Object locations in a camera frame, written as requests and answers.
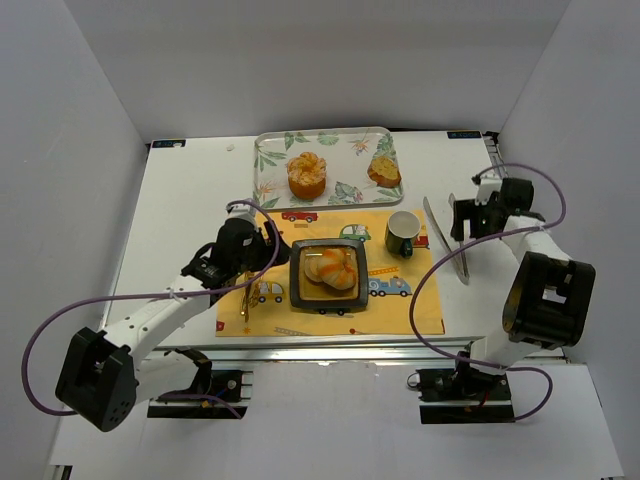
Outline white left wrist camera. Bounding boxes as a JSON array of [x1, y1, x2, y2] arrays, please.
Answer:
[[225, 199, 257, 229]]

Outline silver metal tongs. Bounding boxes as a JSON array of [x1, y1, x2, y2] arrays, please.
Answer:
[[423, 196, 470, 285]]

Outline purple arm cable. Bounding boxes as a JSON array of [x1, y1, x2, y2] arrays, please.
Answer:
[[409, 163, 567, 422], [20, 199, 281, 419]]

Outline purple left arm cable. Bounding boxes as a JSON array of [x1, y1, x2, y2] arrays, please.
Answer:
[[20, 199, 281, 419]]

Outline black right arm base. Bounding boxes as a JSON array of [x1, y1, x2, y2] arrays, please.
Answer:
[[407, 367, 515, 425]]

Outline blue label left corner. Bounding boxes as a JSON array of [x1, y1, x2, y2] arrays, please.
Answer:
[[151, 139, 186, 149]]

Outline black square amber plate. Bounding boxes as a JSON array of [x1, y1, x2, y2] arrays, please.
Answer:
[[289, 238, 368, 315]]

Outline gold fork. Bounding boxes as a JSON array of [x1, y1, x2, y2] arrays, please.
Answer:
[[241, 286, 251, 323]]

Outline dark green mug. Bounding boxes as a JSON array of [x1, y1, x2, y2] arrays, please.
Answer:
[[384, 211, 421, 259]]

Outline floral white serving tray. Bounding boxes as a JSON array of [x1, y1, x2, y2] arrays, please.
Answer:
[[253, 127, 404, 210]]

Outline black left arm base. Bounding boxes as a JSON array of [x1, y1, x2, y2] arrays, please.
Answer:
[[140, 349, 253, 420]]

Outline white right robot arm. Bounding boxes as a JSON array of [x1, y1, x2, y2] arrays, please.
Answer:
[[449, 178, 596, 375]]

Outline sliced herb bread piece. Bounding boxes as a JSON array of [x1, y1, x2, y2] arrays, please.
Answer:
[[367, 156, 401, 188]]

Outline orange sugared bundt bread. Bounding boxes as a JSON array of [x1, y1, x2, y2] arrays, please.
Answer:
[[286, 152, 327, 200]]

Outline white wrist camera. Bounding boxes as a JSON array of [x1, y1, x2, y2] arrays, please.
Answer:
[[472, 173, 502, 205], [225, 199, 257, 229]]

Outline gold knife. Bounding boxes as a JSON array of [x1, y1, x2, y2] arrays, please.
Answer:
[[240, 285, 259, 322]]

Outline small round bread bun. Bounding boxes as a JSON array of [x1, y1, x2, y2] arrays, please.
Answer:
[[304, 256, 322, 283]]

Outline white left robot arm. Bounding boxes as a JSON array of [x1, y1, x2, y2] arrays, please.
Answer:
[[55, 218, 290, 432]]

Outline yellow vehicle print placemat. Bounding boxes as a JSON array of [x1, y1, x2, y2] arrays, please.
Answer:
[[216, 209, 433, 337]]

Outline orange twisted bread roll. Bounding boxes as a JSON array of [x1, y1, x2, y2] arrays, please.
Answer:
[[316, 248, 357, 290]]

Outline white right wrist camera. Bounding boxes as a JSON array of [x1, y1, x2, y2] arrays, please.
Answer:
[[472, 173, 502, 205]]

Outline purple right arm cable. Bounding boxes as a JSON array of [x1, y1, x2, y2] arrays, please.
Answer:
[[409, 163, 567, 422]]

